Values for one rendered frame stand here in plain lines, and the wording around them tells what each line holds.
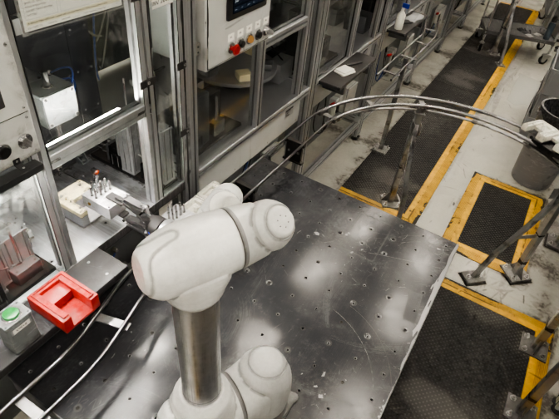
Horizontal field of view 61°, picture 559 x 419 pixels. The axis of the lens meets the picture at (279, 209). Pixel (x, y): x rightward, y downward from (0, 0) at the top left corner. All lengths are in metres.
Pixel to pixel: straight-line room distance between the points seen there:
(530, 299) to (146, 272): 2.69
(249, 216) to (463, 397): 1.92
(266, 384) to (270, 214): 0.60
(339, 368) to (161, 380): 0.59
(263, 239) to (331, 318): 0.97
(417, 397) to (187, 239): 1.86
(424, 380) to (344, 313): 0.87
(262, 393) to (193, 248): 0.62
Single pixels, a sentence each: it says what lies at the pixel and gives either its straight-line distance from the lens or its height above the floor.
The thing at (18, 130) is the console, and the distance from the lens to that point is 1.34.
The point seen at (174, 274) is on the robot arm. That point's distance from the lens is 0.87.
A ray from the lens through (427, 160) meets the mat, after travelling 4.03.
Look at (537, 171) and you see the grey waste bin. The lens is 4.07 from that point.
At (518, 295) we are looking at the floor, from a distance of 3.24.
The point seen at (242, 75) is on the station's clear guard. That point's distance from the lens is 2.10.
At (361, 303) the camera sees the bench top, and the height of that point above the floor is 0.68.
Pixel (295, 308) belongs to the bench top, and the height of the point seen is 0.68.
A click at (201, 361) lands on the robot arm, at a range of 1.13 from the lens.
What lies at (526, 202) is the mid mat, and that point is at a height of 0.01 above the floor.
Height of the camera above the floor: 2.14
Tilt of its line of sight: 42 degrees down
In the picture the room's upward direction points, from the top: 7 degrees clockwise
